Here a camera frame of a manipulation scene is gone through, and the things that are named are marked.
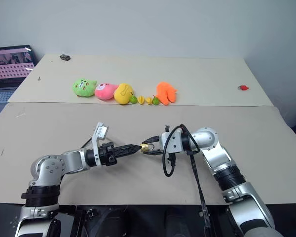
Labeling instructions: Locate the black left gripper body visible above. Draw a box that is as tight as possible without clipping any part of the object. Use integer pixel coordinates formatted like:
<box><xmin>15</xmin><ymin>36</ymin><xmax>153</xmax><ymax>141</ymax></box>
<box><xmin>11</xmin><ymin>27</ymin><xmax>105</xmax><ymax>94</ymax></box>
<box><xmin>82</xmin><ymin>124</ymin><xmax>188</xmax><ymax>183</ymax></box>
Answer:
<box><xmin>98</xmin><ymin>143</ymin><xmax>118</xmax><ymax>166</ymax></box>

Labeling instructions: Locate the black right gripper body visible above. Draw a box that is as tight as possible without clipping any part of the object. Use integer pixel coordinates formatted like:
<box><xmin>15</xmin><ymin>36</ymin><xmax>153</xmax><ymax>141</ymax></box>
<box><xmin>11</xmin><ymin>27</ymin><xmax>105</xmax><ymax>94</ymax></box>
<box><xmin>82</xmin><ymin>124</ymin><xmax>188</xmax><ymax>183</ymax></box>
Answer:
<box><xmin>156</xmin><ymin>134</ymin><xmax>166</xmax><ymax>156</ymax></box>

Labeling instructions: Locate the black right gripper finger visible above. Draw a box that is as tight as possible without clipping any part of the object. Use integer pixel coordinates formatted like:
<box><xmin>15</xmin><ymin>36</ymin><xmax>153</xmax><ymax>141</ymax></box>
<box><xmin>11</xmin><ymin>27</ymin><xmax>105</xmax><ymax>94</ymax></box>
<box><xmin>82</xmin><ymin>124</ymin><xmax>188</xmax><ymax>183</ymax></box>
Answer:
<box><xmin>141</xmin><ymin>148</ymin><xmax>163</xmax><ymax>157</ymax></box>
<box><xmin>141</xmin><ymin>134</ymin><xmax>161</xmax><ymax>144</ymax></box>

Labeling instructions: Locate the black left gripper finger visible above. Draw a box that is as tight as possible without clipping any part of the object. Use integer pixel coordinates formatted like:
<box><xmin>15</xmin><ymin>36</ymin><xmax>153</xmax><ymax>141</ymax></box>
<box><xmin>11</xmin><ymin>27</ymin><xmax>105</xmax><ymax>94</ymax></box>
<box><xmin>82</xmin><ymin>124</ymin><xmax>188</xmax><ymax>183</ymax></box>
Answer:
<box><xmin>113</xmin><ymin>143</ymin><xmax>142</xmax><ymax>153</ymax></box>
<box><xmin>114</xmin><ymin>149</ymin><xmax>141</xmax><ymax>159</ymax></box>

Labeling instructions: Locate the brass padlock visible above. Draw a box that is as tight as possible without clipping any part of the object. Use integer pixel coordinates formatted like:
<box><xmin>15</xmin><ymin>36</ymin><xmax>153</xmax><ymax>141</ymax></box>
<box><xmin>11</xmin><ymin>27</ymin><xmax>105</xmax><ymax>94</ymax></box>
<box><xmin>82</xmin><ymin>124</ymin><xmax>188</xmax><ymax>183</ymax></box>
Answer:
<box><xmin>141</xmin><ymin>142</ymin><xmax>154</xmax><ymax>153</ymax></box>

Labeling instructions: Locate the orange plush toy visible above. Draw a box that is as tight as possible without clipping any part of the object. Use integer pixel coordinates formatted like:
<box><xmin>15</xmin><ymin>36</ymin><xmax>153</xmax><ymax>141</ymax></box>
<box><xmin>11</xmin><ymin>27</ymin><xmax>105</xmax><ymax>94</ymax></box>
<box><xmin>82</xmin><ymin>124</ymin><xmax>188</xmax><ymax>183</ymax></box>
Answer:
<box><xmin>155</xmin><ymin>81</ymin><xmax>178</xmax><ymax>106</ymax></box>

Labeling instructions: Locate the yellow plush toy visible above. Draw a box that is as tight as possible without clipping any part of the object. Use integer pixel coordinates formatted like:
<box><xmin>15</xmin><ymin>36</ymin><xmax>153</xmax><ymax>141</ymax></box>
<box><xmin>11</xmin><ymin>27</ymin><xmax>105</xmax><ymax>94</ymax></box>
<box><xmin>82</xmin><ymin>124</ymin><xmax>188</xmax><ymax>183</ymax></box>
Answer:
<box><xmin>113</xmin><ymin>82</ymin><xmax>135</xmax><ymax>105</ymax></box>

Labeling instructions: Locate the beige paper table sheet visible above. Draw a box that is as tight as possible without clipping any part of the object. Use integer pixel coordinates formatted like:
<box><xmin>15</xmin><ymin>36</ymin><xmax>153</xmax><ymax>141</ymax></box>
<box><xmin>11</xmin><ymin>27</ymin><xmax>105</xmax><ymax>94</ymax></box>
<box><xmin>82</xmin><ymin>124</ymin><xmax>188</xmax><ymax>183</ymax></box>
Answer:
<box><xmin>0</xmin><ymin>102</ymin><xmax>296</xmax><ymax>206</ymax></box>
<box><xmin>7</xmin><ymin>53</ymin><xmax>275</xmax><ymax>107</ymax></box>

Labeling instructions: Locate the pink plush toy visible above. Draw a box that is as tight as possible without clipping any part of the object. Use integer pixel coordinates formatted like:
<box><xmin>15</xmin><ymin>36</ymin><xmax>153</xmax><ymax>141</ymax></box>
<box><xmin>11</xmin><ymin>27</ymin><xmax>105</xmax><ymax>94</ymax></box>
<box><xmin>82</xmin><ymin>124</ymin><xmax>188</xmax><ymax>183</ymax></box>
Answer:
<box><xmin>94</xmin><ymin>82</ymin><xmax>119</xmax><ymax>101</ymax></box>

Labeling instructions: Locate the green plush toy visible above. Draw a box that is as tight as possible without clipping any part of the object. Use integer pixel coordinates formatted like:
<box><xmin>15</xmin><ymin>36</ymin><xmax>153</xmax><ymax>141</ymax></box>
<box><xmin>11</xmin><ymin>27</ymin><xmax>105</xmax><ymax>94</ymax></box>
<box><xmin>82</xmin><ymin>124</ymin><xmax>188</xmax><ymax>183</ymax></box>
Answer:
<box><xmin>72</xmin><ymin>78</ymin><xmax>98</xmax><ymax>98</ymax></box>

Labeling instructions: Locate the open laptop computer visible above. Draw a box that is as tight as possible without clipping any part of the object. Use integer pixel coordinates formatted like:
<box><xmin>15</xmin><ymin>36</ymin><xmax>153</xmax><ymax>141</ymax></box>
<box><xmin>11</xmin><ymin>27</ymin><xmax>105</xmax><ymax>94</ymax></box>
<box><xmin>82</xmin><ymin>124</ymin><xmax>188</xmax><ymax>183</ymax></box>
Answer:
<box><xmin>0</xmin><ymin>44</ymin><xmax>36</xmax><ymax>119</ymax></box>

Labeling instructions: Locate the looped black right wrist cable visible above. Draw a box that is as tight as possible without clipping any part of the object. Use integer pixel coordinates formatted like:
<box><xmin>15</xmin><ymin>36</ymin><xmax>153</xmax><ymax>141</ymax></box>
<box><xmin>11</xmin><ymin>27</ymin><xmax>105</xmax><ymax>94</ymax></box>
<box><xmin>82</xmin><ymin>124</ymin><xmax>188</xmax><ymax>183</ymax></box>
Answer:
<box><xmin>162</xmin><ymin>123</ymin><xmax>201</xmax><ymax>178</ymax></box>

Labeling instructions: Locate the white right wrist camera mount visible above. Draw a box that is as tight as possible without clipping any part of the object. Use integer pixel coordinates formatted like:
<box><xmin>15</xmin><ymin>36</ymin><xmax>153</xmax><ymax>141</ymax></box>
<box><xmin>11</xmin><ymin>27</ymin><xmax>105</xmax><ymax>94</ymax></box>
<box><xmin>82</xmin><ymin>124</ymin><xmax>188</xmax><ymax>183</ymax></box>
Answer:
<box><xmin>160</xmin><ymin>130</ymin><xmax>184</xmax><ymax>154</ymax></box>

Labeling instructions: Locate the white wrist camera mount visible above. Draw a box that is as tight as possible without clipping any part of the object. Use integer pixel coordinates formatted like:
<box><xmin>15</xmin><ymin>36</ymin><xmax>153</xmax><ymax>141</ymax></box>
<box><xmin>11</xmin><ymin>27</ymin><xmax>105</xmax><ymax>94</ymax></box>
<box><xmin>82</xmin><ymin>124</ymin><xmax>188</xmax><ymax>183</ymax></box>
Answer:
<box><xmin>160</xmin><ymin>130</ymin><xmax>184</xmax><ymax>154</ymax></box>
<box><xmin>92</xmin><ymin>121</ymin><xmax>110</xmax><ymax>166</ymax></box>

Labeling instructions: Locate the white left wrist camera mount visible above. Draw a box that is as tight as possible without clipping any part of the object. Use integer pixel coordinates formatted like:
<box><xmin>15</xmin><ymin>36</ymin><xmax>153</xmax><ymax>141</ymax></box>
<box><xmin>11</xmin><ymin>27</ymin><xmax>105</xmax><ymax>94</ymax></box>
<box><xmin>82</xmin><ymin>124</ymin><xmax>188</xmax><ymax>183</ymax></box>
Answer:
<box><xmin>92</xmin><ymin>121</ymin><xmax>110</xmax><ymax>166</ymax></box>

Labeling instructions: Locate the thin black left wrist cable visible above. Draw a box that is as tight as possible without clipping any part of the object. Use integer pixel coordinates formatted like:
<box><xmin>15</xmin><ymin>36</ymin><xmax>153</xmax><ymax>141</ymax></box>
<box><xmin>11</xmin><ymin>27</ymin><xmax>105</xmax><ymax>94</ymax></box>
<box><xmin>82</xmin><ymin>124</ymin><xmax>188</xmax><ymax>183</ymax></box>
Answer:
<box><xmin>80</xmin><ymin>137</ymin><xmax>94</xmax><ymax>149</ymax></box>

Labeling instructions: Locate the straight black right arm cable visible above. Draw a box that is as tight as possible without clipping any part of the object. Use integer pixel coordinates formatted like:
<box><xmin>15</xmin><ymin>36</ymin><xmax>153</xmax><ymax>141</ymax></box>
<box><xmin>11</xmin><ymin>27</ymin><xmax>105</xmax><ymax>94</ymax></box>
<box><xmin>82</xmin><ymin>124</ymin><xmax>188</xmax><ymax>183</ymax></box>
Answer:
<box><xmin>189</xmin><ymin>152</ymin><xmax>211</xmax><ymax>232</ymax></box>

